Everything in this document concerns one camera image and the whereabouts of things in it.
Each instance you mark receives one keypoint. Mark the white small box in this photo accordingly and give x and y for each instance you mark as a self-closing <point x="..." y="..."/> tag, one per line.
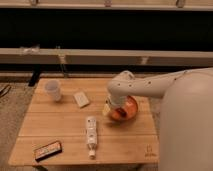
<point x="81" y="99"/>

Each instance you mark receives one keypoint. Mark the wooden table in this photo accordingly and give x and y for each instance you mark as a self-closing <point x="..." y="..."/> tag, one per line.
<point x="133" y="141"/>

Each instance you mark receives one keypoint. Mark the dark snack bar package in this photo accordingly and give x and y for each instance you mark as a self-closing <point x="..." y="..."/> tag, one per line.
<point x="47" y="151"/>

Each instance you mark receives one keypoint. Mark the orange bowl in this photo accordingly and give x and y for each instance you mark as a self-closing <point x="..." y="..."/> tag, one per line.
<point x="127" y="112"/>

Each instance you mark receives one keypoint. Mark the white plastic bottle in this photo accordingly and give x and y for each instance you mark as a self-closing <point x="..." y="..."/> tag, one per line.
<point x="91" y="136"/>

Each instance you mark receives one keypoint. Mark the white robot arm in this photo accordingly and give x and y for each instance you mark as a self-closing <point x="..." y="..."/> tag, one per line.
<point x="186" y="116"/>

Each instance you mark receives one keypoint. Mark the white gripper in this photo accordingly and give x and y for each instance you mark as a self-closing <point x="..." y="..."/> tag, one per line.
<point x="112" y="103"/>

